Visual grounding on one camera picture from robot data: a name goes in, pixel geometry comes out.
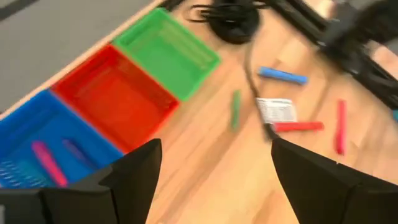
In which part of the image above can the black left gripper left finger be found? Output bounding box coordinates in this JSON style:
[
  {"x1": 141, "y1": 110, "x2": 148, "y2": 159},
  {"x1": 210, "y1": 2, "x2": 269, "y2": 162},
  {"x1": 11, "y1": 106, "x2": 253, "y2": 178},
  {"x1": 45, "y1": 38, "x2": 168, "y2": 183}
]
[{"x1": 99, "y1": 138, "x2": 163, "y2": 224}]

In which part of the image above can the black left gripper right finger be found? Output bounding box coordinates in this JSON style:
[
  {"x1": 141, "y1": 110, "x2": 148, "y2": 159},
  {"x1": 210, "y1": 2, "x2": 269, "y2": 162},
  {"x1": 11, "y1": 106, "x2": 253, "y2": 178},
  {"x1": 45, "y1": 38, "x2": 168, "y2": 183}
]
[{"x1": 271, "y1": 138, "x2": 362, "y2": 224}]

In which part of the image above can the red marker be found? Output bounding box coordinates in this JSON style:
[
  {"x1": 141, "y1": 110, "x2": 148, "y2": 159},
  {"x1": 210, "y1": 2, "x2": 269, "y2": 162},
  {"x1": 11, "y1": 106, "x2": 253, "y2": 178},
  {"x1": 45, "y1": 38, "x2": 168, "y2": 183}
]
[{"x1": 272, "y1": 121, "x2": 325, "y2": 133}]

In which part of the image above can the purple marker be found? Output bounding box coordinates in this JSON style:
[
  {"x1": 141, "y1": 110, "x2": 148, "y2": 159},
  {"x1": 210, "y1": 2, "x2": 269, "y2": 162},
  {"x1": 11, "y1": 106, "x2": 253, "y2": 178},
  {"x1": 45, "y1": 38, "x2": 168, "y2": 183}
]
[{"x1": 61, "y1": 138, "x2": 94, "y2": 169}]

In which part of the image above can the short pink marker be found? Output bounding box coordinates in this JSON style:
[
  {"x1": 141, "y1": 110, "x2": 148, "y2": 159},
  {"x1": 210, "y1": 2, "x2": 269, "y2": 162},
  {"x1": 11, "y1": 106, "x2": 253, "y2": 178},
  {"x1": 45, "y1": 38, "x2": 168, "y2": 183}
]
[{"x1": 30, "y1": 140, "x2": 70, "y2": 188}]

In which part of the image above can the green marker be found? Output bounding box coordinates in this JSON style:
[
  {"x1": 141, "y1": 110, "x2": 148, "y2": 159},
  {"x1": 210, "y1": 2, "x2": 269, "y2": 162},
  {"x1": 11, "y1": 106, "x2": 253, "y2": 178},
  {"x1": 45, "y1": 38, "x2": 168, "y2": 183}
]
[{"x1": 229, "y1": 89, "x2": 243, "y2": 131}]

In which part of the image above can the pink clip marker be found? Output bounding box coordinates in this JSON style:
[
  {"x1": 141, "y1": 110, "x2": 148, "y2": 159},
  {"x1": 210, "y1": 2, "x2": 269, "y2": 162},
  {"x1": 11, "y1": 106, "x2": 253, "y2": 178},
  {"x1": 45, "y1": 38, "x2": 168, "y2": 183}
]
[{"x1": 334, "y1": 98, "x2": 348, "y2": 156}]

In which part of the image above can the red plastic basket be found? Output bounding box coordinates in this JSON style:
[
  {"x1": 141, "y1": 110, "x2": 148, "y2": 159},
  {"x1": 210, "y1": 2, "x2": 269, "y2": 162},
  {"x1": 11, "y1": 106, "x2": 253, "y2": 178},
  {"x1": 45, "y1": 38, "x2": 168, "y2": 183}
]
[{"x1": 51, "y1": 43, "x2": 181, "y2": 155}]

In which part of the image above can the blue plastic basket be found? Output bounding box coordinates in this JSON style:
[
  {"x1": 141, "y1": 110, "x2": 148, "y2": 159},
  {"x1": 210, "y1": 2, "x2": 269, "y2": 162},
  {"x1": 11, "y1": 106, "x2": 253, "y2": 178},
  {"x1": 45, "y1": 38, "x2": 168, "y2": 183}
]
[{"x1": 0, "y1": 88, "x2": 125, "y2": 190}]

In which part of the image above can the green plastic basket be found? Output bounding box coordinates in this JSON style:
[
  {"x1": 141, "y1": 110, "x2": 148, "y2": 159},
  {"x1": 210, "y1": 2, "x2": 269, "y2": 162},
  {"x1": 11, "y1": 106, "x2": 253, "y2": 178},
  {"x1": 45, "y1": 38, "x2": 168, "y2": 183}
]
[{"x1": 112, "y1": 6, "x2": 222, "y2": 103}]

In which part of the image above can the white cord tag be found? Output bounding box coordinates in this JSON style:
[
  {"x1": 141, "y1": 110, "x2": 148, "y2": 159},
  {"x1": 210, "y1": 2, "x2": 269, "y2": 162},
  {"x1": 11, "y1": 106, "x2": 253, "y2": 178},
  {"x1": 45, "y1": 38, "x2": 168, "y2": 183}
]
[{"x1": 255, "y1": 97, "x2": 299, "y2": 124}]

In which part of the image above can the black lamp power cord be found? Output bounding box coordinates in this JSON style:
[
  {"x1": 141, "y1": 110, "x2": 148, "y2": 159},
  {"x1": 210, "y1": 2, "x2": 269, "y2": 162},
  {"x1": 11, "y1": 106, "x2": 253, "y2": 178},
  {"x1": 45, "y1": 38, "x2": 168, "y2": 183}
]
[{"x1": 186, "y1": 0, "x2": 280, "y2": 141}]

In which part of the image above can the black aluminium rig frame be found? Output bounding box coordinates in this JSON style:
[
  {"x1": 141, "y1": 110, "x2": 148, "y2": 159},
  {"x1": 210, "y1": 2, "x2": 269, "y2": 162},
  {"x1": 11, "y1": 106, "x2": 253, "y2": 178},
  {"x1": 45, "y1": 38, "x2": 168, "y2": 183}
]
[{"x1": 267, "y1": 0, "x2": 398, "y2": 110}]

